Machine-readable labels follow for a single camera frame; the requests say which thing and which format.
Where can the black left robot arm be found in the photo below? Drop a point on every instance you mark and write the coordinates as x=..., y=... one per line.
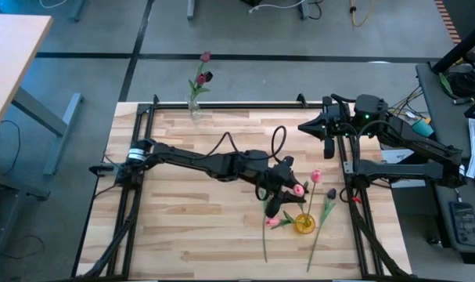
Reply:
x=206, y=162

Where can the dark metal floor stand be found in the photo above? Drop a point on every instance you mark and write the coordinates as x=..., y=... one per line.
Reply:
x=6, y=184

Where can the white box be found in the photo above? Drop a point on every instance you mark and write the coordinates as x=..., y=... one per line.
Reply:
x=397, y=156

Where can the black metal table frame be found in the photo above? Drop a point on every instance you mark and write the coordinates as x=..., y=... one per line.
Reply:
x=241, y=106

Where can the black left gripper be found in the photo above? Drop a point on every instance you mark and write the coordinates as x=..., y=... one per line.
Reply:
x=274, y=178

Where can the black artificial tulip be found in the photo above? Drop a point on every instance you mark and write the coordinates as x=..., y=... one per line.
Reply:
x=209, y=75
x=331, y=194

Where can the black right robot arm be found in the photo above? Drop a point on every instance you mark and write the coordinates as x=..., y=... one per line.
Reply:
x=401, y=171

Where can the black diagonal beam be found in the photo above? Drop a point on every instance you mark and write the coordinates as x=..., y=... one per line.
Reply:
x=462, y=49

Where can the leafless pale pink tulip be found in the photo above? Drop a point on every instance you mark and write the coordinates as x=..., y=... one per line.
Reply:
x=316, y=176

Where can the dark grey side desk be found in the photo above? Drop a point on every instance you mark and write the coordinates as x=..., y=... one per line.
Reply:
x=436, y=94

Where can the yellow glass vase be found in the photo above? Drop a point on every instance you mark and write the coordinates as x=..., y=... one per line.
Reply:
x=299, y=229

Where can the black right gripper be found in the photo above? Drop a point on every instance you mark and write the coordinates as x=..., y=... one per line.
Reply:
x=343, y=123

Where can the light wood side table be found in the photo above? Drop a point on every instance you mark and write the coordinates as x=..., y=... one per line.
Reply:
x=10, y=58

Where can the clear glass vase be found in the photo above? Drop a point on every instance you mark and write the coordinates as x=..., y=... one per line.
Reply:
x=193, y=107

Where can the grey metal table leg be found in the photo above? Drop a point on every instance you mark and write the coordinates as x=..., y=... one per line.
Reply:
x=304, y=11
x=80, y=11
x=191, y=9

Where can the black handheld control box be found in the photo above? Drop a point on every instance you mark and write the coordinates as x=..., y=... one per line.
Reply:
x=465, y=225

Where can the teal cup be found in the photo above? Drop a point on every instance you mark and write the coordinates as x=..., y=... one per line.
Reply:
x=422, y=130

